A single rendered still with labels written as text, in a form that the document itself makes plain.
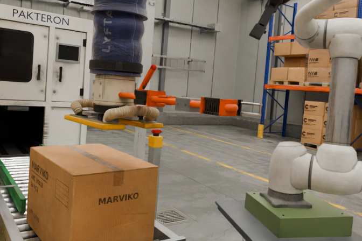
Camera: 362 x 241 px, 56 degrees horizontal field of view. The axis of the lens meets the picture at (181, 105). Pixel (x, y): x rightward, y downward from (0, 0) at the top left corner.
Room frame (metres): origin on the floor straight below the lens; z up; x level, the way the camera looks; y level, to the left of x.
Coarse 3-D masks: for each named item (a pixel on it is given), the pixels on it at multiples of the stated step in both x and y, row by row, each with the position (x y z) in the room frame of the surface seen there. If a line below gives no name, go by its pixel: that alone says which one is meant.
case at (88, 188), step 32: (32, 160) 1.72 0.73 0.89; (64, 160) 1.52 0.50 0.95; (96, 160) 1.57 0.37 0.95; (128, 160) 1.62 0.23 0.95; (32, 192) 1.70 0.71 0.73; (64, 192) 1.37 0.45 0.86; (96, 192) 1.36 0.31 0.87; (128, 192) 1.45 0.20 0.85; (32, 224) 1.67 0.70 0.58; (64, 224) 1.35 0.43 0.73; (96, 224) 1.37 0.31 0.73; (128, 224) 1.46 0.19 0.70
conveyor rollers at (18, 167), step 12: (24, 156) 3.22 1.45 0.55; (12, 168) 2.81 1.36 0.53; (24, 168) 2.79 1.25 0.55; (0, 180) 2.45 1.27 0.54; (24, 180) 2.47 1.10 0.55; (24, 192) 2.22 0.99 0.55; (12, 204) 2.00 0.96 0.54; (12, 216) 1.84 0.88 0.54; (24, 216) 1.87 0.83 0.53; (24, 228) 1.71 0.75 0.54; (24, 240) 1.55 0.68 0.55; (36, 240) 1.57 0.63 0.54; (156, 240) 1.66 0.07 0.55
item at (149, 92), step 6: (138, 90) 1.26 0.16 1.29; (144, 90) 1.31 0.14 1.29; (150, 90) 1.23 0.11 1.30; (138, 96) 1.27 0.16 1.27; (144, 96) 1.24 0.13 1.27; (150, 96) 1.23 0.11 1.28; (138, 102) 1.25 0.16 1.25; (144, 102) 1.23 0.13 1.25; (150, 102) 1.24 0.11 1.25; (156, 102) 1.25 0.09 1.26
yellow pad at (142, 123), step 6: (120, 120) 1.51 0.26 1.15; (126, 120) 1.47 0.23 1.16; (132, 120) 1.46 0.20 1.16; (138, 120) 1.43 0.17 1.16; (144, 120) 1.45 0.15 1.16; (138, 126) 1.40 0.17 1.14; (144, 126) 1.38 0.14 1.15; (150, 126) 1.40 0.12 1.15; (156, 126) 1.42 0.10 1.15; (162, 126) 1.44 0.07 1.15
